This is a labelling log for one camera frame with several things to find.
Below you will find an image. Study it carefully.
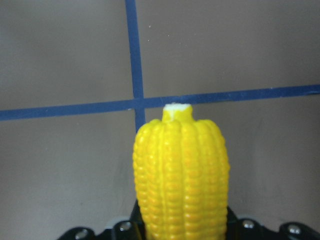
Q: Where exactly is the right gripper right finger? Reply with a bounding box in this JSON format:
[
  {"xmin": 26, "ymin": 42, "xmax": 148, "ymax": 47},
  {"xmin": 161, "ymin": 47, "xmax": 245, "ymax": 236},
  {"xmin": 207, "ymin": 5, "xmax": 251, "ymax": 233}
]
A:
[{"xmin": 226, "ymin": 207, "xmax": 320, "ymax": 240}]

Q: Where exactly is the yellow corn cob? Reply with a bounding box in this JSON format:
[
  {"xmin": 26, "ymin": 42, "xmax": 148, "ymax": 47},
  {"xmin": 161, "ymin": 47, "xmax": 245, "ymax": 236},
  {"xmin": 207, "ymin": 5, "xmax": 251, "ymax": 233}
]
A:
[{"xmin": 132, "ymin": 103, "xmax": 230, "ymax": 240}]

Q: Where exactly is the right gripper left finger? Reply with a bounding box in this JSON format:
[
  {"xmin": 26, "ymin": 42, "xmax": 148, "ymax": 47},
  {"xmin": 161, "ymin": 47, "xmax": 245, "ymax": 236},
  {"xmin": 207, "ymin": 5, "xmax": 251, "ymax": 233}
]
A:
[{"xmin": 57, "ymin": 200, "xmax": 147, "ymax": 240}]

